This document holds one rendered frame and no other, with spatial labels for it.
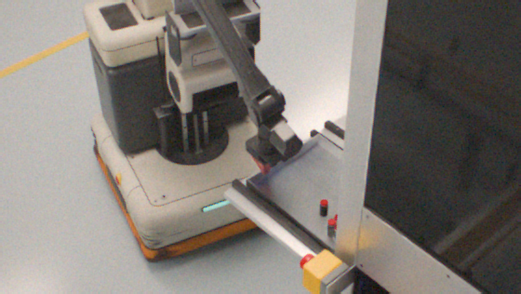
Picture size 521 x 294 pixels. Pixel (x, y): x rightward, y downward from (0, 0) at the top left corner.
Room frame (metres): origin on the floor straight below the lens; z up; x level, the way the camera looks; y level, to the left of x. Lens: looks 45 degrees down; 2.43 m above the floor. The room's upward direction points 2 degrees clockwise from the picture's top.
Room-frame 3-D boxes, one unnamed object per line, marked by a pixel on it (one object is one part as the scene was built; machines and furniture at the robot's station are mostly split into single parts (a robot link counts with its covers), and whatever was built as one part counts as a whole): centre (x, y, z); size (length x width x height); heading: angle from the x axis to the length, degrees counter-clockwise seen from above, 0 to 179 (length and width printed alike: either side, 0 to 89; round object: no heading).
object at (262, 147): (1.53, 0.07, 1.02); 0.10 x 0.07 x 0.07; 44
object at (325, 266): (1.13, -0.07, 0.99); 0.08 x 0.07 x 0.07; 45
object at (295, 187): (1.47, -0.09, 0.90); 0.34 x 0.26 x 0.04; 44
